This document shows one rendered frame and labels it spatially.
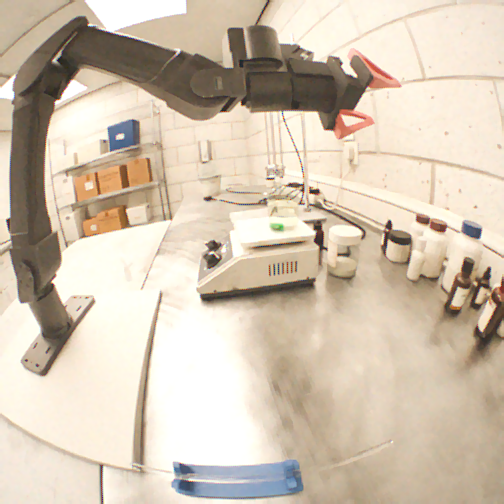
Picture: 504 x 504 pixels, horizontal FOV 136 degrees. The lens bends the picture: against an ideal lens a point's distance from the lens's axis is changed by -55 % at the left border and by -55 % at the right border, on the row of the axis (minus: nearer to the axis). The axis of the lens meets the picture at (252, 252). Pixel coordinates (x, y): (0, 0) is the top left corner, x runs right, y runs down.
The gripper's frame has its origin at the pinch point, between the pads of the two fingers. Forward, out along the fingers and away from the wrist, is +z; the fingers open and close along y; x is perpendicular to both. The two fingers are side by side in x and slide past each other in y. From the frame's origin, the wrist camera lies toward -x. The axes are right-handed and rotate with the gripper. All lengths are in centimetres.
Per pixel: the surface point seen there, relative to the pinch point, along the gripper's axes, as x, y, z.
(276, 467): 37.2, -6.8, -22.0
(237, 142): -137, 207, -16
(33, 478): 43, -15, -48
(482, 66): -10.3, -16.1, 29.2
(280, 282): 22.8, 16.2, -17.2
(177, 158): -126, 203, -89
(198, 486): 37.9, -8.4, -28.2
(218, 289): 22.7, 15.4, -27.0
